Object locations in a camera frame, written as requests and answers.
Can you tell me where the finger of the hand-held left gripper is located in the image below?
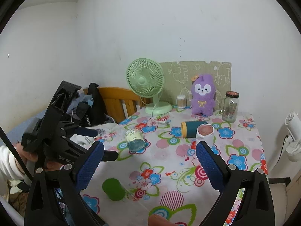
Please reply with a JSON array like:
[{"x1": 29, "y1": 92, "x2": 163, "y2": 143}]
[
  {"x1": 62, "y1": 121, "x2": 98, "y2": 138},
  {"x1": 63, "y1": 138, "x2": 119, "y2": 162}
]

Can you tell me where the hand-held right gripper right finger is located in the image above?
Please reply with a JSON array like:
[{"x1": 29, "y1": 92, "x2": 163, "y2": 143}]
[{"x1": 196, "y1": 141, "x2": 276, "y2": 226}]

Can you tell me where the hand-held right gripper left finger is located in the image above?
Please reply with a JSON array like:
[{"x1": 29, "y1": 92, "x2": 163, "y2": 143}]
[{"x1": 24, "y1": 142, "x2": 105, "y2": 226}]

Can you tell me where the white cup with pink inside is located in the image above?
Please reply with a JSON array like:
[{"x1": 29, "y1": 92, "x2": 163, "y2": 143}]
[{"x1": 196, "y1": 124, "x2": 214, "y2": 146}]

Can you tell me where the person's left forearm white sleeve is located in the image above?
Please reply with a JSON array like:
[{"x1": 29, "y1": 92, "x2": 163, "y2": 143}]
[{"x1": 0, "y1": 145, "x2": 27, "y2": 182}]

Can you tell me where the clear glass cup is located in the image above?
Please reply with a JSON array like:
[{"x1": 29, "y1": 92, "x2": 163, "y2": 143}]
[{"x1": 125, "y1": 128, "x2": 145, "y2": 152}]

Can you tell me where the green cup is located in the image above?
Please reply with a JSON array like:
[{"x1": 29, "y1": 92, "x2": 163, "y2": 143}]
[{"x1": 102, "y1": 178, "x2": 126, "y2": 201}]

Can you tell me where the teal cup with yellow rim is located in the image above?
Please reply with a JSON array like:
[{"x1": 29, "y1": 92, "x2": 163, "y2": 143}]
[{"x1": 180, "y1": 121, "x2": 208, "y2": 138}]

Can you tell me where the person's left hand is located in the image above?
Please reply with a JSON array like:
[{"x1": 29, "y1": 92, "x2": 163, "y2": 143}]
[{"x1": 14, "y1": 144, "x2": 63, "y2": 171}]

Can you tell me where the white packet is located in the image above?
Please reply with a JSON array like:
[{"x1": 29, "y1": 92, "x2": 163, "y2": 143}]
[{"x1": 70, "y1": 134, "x2": 96, "y2": 146}]

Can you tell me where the black bag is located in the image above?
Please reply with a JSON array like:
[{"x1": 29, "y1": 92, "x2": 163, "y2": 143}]
[{"x1": 73, "y1": 83, "x2": 117, "y2": 126}]

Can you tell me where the blue bed sheet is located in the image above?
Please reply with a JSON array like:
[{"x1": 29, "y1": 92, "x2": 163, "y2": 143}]
[{"x1": 5, "y1": 117, "x2": 44, "y2": 144}]

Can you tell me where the wooden chair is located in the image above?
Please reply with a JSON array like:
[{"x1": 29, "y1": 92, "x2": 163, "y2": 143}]
[{"x1": 83, "y1": 87, "x2": 153, "y2": 124}]

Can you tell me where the floral tablecloth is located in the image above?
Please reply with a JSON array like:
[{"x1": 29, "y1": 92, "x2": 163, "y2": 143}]
[{"x1": 80, "y1": 104, "x2": 268, "y2": 226}]

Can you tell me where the glass jar with red lid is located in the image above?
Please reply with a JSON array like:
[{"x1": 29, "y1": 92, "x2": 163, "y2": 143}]
[{"x1": 221, "y1": 91, "x2": 240, "y2": 123}]

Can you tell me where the purple plush toy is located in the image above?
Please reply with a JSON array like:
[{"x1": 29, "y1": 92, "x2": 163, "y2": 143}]
[{"x1": 190, "y1": 73, "x2": 218, "y2": 116}]

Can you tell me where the cotton swab container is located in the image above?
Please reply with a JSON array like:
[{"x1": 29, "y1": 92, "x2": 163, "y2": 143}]
[{"x1": 176, "y1": 95, "x2": 187, "y2": 109}]

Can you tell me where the light green desk fan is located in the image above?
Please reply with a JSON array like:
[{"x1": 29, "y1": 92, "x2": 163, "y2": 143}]
[{"x1": 126, "y1": 57, "x2": 173, "y2": 116}]

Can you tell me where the brown patterned cloth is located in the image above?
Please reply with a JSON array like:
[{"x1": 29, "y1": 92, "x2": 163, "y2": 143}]
[{"x1": 6, "y1": 179, "x2": 32, "y2": 217}]

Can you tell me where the white small fan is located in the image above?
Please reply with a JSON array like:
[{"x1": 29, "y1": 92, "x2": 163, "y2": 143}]
[{"x1": 283, "y1": 110, "x2": 301, "y2": 162}]

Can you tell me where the green elephant print board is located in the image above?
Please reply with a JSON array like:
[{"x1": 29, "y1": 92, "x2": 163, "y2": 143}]
[{"x1": 158, "y1": 61, "x2": 232, "y2": 113}]

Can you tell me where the thin black cable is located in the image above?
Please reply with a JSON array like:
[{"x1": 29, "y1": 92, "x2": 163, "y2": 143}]
[{"x1": 0, "y1": 125, "x2": 34, "y2": 182}]

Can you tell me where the white fan cable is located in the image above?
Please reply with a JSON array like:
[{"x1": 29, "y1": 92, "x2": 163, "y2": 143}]
[{"x1": 150, "y1": 105, "x2": 171, "y2": 126}]

